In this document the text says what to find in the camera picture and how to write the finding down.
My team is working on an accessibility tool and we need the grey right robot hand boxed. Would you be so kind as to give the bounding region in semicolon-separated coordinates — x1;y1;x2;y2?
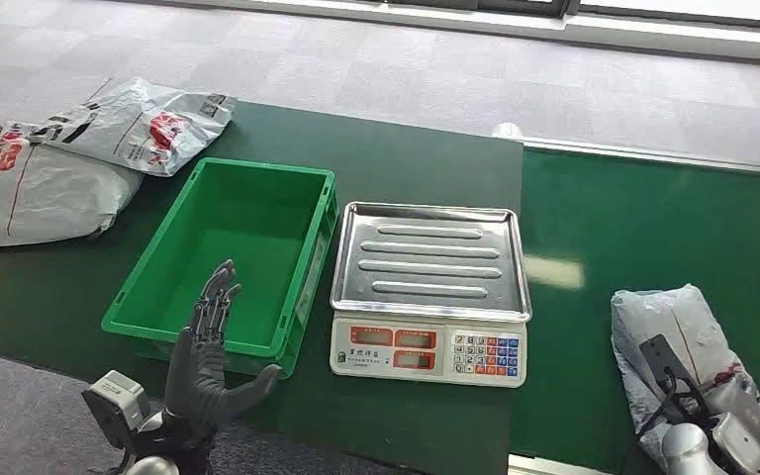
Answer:
700;372;760;437

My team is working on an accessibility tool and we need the white mailer bag red print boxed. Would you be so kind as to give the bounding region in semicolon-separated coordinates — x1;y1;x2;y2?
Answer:
26;77;238;178

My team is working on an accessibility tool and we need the white conveyor edge rail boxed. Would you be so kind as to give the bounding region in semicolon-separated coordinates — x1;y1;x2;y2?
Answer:
508;453;614;475

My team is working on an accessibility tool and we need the steel weighing pan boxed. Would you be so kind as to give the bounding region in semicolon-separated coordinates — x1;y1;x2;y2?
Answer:
330;201;533;324

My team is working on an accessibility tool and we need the green plastic basket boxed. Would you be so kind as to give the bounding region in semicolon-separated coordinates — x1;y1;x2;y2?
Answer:
101;156;340;380

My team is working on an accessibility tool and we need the white window sill ledge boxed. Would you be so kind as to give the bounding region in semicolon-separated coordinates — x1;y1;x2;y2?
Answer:
111;0;760;67

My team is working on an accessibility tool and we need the white electronic scale body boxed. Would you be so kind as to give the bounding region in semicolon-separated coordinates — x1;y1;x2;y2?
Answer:
329;309;528;389

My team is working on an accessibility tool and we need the aluminium conveyor side rail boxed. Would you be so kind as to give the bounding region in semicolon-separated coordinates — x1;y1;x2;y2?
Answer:
492;122;760;178

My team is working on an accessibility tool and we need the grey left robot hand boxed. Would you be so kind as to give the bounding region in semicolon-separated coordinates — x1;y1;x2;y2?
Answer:
161;259;283;437

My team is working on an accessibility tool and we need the grey plastic mailer package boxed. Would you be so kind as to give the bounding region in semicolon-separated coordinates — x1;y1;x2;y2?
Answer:
611;283;760;475

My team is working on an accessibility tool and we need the large white mailer bag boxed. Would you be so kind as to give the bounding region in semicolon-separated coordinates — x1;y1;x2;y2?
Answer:
0;121;145;251

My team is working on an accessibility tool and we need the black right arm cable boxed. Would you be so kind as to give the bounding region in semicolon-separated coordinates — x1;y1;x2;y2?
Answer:
633;366;715;441

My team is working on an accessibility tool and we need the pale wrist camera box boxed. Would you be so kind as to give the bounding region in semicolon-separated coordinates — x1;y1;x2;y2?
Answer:
637;333;694;396
81;370;151;453

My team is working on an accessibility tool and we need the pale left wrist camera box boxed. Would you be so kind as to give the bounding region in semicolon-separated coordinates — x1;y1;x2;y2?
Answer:
81;370;151;453

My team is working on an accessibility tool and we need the dark window frame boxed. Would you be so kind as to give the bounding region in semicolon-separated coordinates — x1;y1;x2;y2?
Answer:
366;0;760;36

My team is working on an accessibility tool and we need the dark green table mat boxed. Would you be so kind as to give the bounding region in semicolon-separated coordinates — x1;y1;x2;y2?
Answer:
0;98;525;475

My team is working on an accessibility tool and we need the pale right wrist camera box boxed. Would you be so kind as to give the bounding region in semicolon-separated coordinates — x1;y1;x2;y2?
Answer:
637;333;694;396

